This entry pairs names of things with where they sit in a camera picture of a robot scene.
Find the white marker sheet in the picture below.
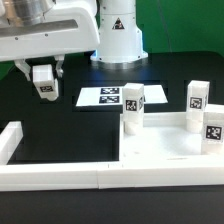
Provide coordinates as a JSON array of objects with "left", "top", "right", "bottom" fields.
[{"left": 76, "top": 85, "right": 168, "bottom": 107}]

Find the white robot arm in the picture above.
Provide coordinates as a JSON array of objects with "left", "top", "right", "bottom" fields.
[{"left": 0, "top": 0, "right": 148, "bottom": 76}]

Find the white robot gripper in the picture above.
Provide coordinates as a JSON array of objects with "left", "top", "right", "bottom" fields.
[{"left": 0, "top": 0, "right": 100, "bottom": 81}]

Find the white front fence bar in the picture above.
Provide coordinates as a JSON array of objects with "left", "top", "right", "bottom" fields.
[{"left": 0, "top": 158, "right": 224, "bottom": 192}]

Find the white square table top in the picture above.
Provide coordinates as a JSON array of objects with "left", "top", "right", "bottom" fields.
[{"left": 119, "top": 112, "right": 224, "bottom": 162}]

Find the white fence bar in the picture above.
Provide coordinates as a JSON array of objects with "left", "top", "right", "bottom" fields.
[
  {"left": 0, "top": 121, "right": 23, "bottom": 165},
  {"left": 0, "top": 158, "right": 224, "bottom": 192}
]

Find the white left fence bar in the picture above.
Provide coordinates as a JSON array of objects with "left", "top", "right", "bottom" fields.
[{"left": 0, "top": 121, "right": 23, "bottom": 165}]

